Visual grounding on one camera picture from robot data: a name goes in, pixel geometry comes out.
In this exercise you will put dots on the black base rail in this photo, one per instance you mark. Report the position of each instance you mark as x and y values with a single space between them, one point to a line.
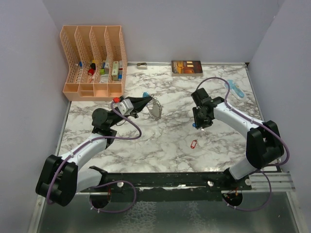
167 186

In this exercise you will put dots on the metal keyring holder blue handle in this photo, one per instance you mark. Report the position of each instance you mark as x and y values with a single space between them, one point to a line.
154 107

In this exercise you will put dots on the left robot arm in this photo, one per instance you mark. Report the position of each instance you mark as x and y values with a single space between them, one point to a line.
61 178

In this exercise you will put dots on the orange plastic file organizer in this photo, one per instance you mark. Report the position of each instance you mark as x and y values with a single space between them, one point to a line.
96 47

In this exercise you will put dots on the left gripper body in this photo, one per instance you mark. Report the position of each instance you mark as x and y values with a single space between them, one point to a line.
133 114

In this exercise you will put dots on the red round bottle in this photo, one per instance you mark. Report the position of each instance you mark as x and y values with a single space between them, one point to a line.
91 71

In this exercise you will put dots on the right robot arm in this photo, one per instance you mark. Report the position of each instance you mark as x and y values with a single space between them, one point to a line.
263 144

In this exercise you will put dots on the red key tag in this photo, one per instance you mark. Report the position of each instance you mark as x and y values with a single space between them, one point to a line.
193 144

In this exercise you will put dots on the brown book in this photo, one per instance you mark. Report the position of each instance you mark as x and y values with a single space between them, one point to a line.
187 68

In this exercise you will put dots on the green white box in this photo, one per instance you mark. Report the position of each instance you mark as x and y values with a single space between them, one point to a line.
115 71

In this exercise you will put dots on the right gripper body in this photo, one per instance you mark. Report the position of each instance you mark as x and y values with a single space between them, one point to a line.
201 121

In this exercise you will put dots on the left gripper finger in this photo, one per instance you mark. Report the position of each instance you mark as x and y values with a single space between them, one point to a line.
140 103
140 100

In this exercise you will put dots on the blue packaged toothbrush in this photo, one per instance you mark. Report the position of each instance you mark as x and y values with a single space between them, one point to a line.
235 90

